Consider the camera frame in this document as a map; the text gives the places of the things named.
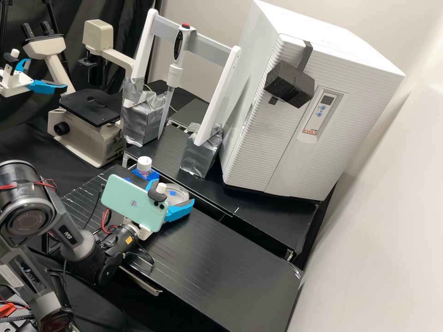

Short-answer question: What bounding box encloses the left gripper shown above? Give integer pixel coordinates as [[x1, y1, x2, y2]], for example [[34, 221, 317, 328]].
[[0, 58, 68, 98]]

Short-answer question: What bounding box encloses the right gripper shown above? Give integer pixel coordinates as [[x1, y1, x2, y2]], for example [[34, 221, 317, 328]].
[[124, 190, 195, 240]]

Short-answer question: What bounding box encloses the petri dish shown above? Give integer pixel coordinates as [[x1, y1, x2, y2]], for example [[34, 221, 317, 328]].
[[162, 183, 192, 208]]

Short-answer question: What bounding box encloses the blue bottle holder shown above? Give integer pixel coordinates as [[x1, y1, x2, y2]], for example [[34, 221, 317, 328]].
[[125, 168, 161, 186]]

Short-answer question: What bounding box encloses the small bottle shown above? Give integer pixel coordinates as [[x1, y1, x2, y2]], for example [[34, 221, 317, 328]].
[[137, 156, 154, 180]]

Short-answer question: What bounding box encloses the black platform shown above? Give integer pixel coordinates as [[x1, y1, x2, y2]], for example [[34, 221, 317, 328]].
[[123, 123, 338, 270], [60, 164, 304, 332], [145, 79, 212, 131]]

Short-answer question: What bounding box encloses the cream microscope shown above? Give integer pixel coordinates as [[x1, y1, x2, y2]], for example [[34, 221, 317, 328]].
[[20, 19, 138, 169]]

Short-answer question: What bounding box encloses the incubator door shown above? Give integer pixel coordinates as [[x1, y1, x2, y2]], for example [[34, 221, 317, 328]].
[[221, 33, 347, 202]]

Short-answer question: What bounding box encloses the pipette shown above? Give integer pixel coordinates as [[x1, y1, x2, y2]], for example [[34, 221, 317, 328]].
[[158, 22, 193, 140]]

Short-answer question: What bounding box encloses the white pipette stand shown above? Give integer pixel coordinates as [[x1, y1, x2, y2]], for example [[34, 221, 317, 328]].
[[121, 8, 242, 179]]

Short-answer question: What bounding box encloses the white incubator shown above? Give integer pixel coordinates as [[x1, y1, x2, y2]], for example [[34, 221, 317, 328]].
[[239, 0, 406, 202]]

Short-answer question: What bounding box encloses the right wrist camera phone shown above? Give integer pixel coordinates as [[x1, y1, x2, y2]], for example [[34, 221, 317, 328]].
[[100, 174, 170, 233]]

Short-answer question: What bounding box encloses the black cable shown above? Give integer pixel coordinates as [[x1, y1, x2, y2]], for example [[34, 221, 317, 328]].
[[98, 184, 115, 236]]

